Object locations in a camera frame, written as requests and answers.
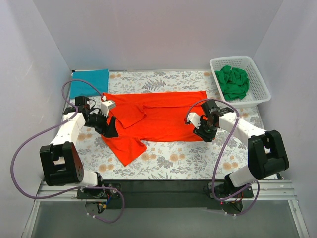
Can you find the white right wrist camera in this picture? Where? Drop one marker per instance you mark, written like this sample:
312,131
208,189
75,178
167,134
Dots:
194,119

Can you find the aluminium frame rail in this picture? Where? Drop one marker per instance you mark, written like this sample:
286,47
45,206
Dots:
270,189

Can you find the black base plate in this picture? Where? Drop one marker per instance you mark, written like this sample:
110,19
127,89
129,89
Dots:
166,193

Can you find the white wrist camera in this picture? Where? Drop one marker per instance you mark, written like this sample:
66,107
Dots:
194,119
107,106

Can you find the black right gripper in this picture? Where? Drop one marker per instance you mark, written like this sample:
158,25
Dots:
202,132

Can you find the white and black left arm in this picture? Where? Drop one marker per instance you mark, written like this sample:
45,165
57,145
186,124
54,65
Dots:
60,160

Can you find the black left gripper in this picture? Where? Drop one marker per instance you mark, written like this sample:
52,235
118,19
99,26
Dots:
109,127

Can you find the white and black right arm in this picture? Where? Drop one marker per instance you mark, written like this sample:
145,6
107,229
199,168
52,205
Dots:
266,152

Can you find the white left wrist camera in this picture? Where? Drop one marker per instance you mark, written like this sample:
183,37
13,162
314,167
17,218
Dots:
107,106

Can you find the floral patterned table mat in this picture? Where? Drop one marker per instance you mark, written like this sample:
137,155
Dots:
163,160

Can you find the white plastic basket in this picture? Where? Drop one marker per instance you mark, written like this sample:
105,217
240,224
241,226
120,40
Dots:
258,91

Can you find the crumpled green t shirt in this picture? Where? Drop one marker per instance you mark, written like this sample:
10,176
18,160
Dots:
234,82

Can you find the orange t shirt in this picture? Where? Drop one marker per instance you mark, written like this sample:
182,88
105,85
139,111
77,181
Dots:
156,117

